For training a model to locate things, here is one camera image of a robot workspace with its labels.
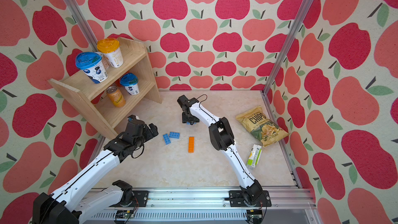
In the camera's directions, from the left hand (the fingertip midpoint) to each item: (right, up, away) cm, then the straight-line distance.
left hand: (152, 132), depth 81 cm
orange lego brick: (+20, -10, +11) cm, 25 cm away
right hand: (+19, +3, +22) cm, 29 cm away
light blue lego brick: (+9, -4, +14) cm, 18 cm away
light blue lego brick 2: (+5, -6, +12) cm, 14 cm away
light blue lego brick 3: (+18, +3, +14) cm, 23 cm away
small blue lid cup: (-13, +28, +3) cm, 31 cm away
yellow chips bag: (+66, -1, +9) cm, 66 cm away
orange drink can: (-18, +19, -4) cm, 27 cm away
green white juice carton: (+56, -13, +3) cm, 57 cm away
